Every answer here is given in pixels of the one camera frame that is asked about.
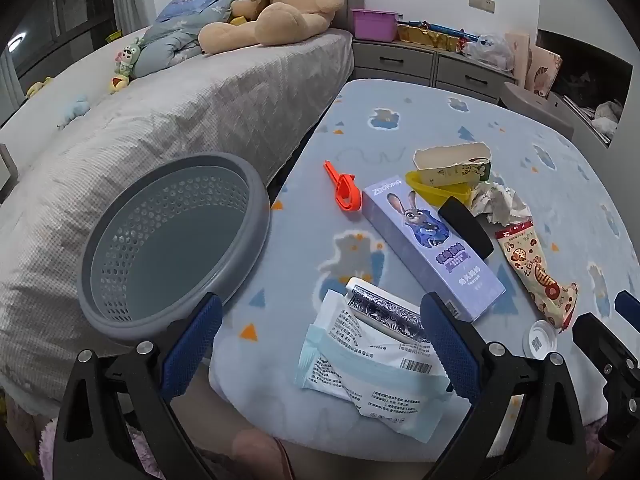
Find folded light blue quilt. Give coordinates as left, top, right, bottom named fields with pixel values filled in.
left=131, top=0, right=251, bottom=80

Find purple rabbit print box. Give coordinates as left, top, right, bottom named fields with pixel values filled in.
left=361, top=178, right=507, bottom=323

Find gold foil packets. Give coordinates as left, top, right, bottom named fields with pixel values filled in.
left=397, top=20, right=481, bottom=53

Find patterned playing card box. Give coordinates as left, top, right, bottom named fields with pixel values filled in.
left=345, top=277, right=433, bottom=346

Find white blue wipes packet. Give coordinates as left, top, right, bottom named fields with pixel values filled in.
left=298, top=290, right=453, bottom=443

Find light blue printed blanket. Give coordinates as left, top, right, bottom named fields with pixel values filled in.
left=207, top=78, right=631, bottom=461

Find black oblong case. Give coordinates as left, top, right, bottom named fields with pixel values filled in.
left=438, top=197, right=494, bottom=260

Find crumpled white paper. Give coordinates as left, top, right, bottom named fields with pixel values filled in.
left=470, top=180, right=533, bottom=226

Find grey nightstand with drawers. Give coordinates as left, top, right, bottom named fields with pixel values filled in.
left=350, top=37, right=518, bottom=106

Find yellow plastic ring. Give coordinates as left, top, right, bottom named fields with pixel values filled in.
left=405, top=171, right=476, bottom=208

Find white round cap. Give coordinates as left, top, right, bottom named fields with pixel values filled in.
left=522, top=320, right=557, bottom=359

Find bed with grey checked sheet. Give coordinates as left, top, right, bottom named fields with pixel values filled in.
left=0, top=0, right=363, bottom=406

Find dark window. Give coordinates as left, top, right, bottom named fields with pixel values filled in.
left=0, top=0, right=116, bottom=126

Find cream red snack wrapper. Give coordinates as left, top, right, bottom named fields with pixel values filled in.
left=495, top=220, right=581, bottom=331

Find orange plastic clip tool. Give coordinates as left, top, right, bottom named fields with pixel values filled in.
left=323, top=160, right=362, bottom=212

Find yellow plush toy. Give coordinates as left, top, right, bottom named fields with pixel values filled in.
left=26, top=76, right=54, bottom=99

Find light blue plush toy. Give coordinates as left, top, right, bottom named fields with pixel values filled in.
left=57, top=94, right=91, bottom=128

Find grey perforated plastic basket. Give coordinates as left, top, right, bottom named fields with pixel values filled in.
left=77, top=152, right=273, bottom=346

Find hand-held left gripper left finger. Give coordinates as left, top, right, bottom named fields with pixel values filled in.
left=52, top=292, right=223, bottom=480

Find dark wall niche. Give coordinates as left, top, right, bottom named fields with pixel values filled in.
left=537, top=30, right=633, bottom=148

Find cartoon print paper bag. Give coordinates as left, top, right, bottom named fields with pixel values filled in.
left=525, top=45, right=563, bottom=98

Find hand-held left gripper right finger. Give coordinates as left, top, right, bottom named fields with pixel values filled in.
left=420, top=291, right=601, bottom=480

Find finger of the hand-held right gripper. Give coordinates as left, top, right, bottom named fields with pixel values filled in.
left=571, top=312, right=640, bottom=453
left=614, top=290, right=640, bottom=326

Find small green plush doll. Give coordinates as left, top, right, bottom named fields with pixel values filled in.
left=109, top=37, right=146, bottom=95

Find pink fluffy cloth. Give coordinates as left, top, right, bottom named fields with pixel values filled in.
left=0, top=395, right=66, bottom=480

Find purple plastic storage box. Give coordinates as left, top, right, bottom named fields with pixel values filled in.
left=351, top=8, right=399, bottom=42

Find large tan teddy bear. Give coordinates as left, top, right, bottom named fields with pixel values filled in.
left=198, top=0, right=346, bottom=55

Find blue printed pillow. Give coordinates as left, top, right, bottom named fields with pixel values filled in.
left=155, top=0, right=233, bottom=23

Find torn cardboard box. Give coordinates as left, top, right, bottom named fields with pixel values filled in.
left=412, top=142, right=493, bottom=188

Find clear plastic bag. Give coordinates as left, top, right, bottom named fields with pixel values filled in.
left=462, top=34, right=516, bottom=70

